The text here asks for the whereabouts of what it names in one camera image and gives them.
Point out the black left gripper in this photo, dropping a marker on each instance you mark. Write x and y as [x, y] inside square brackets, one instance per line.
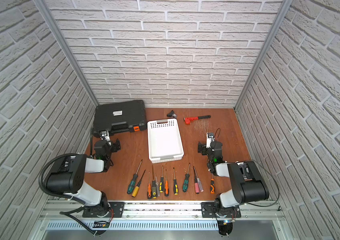
[113, 145]

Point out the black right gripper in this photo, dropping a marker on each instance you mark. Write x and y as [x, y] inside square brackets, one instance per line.
[204, 148]

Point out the pink handle screwdriver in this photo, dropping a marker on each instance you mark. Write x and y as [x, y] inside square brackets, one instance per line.
[197, 189]

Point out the green handle screwdriver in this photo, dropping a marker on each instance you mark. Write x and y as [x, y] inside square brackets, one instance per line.
[186, 180]

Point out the green black screwdriver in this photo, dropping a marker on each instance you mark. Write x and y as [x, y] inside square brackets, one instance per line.
[133, 180]

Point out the yellow handle screwdriver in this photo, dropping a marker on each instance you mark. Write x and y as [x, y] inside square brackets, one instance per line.
[136, 189]

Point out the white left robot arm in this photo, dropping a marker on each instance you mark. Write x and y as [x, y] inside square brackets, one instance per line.
[63, 177]

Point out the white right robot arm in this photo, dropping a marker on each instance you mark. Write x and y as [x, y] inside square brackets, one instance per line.
[247, 184]

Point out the white plastic bin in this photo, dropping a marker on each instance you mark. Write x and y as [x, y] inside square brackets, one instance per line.
[164, 141]

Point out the small silver screwdriver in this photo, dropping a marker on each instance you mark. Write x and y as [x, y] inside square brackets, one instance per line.
[157, 187]

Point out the black plastic tool case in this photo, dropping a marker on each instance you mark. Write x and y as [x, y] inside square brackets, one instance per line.
[120, 117]

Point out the red pipe wrench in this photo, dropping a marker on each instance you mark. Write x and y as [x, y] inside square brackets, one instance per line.
[188, 120]

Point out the small black tool part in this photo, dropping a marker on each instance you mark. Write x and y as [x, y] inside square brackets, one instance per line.
[172, 115]

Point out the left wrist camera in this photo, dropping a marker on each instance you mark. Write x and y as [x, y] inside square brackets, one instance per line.
[104, 135]

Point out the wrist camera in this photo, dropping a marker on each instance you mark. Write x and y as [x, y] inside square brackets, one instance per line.
[210, 139]
[104, 135]

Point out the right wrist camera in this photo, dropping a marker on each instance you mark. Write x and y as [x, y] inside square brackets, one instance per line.
[210, 139]

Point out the orange handle screwdriver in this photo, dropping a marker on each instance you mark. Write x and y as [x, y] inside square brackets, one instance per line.
[166, 187]

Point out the aluminium mounting rail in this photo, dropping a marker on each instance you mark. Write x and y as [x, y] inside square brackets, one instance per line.
[192, 210]

